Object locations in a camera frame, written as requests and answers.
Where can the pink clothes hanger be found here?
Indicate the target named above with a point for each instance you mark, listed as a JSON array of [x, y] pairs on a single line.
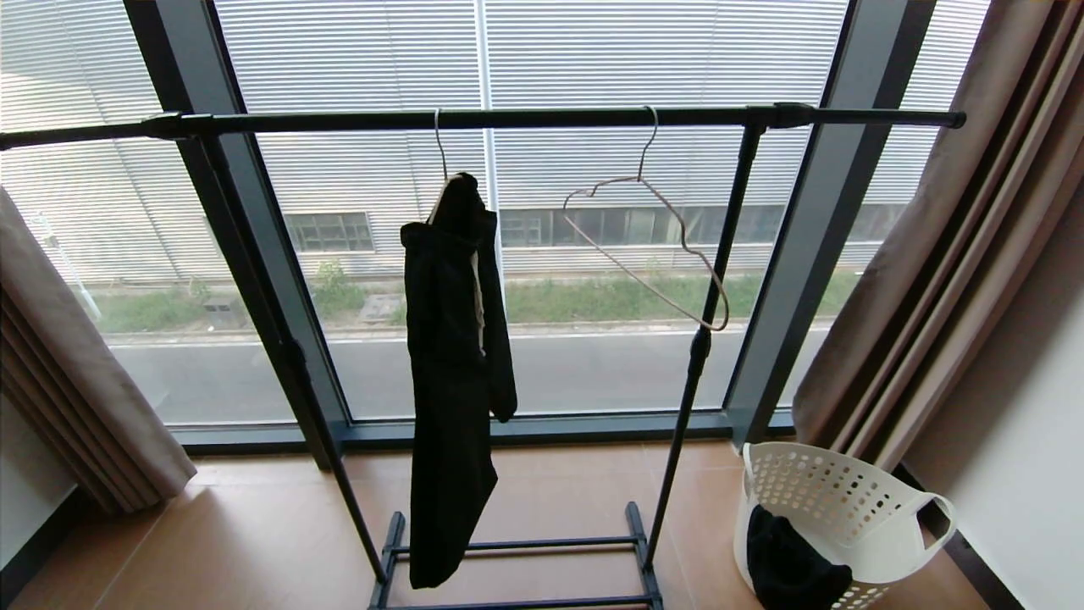
[[439, 148], [677, 224]]

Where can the black garment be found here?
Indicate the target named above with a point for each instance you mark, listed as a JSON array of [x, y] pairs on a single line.
[[792, 559]]

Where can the black clothes rack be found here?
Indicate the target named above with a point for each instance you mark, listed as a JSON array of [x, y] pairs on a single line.
[[508, 119]]

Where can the white laundry basket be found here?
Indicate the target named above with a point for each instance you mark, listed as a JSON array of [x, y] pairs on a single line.
[[855, 542]]

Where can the beige curtain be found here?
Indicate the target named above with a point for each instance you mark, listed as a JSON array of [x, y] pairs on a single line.
[[68, 381], [931, 254]]

